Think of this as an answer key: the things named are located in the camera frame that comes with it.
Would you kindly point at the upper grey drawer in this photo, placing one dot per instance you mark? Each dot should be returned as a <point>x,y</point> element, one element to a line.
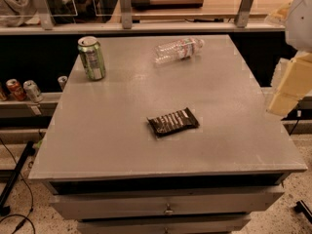
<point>225,200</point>

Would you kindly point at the red soda can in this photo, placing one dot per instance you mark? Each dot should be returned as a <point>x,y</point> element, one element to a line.
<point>16,89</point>

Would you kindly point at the silver soda can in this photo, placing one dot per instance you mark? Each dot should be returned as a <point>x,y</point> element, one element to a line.
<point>32,91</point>

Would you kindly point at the clear plastic water bottle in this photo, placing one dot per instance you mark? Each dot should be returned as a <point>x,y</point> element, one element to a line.
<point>180,49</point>

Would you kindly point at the black stand leg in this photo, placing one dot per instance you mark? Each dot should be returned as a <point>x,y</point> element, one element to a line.
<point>28,151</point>

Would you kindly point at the grey cloth pile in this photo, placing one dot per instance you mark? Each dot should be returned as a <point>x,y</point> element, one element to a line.
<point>14,13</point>

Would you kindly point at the grey drawer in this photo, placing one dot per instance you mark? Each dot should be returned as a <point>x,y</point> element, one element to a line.
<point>192,224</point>
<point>225,200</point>

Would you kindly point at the black snack bag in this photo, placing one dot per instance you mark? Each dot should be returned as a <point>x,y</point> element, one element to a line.
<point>174,122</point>

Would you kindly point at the black foot bracket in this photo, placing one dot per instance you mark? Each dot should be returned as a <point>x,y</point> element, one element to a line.
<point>302,208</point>

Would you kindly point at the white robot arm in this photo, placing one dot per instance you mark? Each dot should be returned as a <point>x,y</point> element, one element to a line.
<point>295,80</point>

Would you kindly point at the green soda can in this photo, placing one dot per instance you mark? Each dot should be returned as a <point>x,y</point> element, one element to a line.
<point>91,57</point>

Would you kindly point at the lower grey drawer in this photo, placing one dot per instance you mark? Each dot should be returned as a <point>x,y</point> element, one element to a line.
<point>192,224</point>

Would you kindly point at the grey drawer cabinet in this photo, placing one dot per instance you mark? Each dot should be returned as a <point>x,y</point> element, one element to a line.
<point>99,139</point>

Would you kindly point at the small silver can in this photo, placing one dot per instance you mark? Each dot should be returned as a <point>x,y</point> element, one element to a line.
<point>62,80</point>

